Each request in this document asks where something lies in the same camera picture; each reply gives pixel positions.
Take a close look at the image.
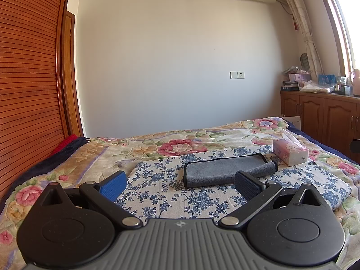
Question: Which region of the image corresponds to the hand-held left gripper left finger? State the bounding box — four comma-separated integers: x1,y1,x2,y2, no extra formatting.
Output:
38,171,143,229

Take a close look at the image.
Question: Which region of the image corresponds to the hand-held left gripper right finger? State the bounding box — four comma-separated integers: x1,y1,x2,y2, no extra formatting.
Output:
218,170,327,230

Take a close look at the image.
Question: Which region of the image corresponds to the purple and grey towel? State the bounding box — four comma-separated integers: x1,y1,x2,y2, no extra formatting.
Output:
183,152,279,188

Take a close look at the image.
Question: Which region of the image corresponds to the blue floral white cloth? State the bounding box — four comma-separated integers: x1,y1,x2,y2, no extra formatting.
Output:
114,146,352,220

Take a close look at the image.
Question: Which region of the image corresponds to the pink floral tissue box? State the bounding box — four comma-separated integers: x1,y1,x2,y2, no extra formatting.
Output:
272,133,309,166

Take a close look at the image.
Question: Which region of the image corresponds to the red blanket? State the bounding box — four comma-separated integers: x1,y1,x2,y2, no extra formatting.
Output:
50,134,79,155

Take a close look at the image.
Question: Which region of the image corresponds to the dark blue blanket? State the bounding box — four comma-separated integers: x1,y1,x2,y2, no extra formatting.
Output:
11,136,89,180

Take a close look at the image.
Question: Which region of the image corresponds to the pink floral quilt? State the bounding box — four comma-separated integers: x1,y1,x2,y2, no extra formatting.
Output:
0,116,360,270

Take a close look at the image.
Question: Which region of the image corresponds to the white cardboard box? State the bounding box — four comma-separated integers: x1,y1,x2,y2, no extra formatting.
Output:
282,116,301,127

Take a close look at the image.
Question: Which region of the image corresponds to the navy bed sheet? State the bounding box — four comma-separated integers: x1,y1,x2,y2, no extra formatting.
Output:
285,121,360,161

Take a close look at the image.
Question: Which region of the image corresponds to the wooden cabinet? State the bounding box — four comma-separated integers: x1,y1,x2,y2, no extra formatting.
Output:
280,90,360,154

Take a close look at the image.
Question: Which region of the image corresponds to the black object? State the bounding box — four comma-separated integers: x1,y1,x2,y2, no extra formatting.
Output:
350,139,360,161

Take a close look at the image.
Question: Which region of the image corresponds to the clear plastic bag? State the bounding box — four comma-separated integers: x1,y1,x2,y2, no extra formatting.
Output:
299,80,335,93

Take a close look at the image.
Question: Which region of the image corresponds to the wooden door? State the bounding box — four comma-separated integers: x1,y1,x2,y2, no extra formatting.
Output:
60,11,85,138

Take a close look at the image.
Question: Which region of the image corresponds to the blue box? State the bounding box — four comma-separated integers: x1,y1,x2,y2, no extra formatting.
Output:
318,74,336,85

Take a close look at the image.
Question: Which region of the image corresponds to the grey hand fan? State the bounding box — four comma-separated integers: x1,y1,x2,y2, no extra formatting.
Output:
300,53,311,71

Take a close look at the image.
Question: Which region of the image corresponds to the wooden louvered wardrobe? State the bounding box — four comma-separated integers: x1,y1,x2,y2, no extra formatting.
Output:
0,0,71,203

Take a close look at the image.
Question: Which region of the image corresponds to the pink thermos jug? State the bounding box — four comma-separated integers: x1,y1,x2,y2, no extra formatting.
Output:
349,68,360,96

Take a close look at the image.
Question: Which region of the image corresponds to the patterned beige curtain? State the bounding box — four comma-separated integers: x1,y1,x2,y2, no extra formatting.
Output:
277,0,324,75

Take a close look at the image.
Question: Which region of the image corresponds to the wooden window frame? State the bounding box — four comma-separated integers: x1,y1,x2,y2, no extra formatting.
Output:
315,0,360,74

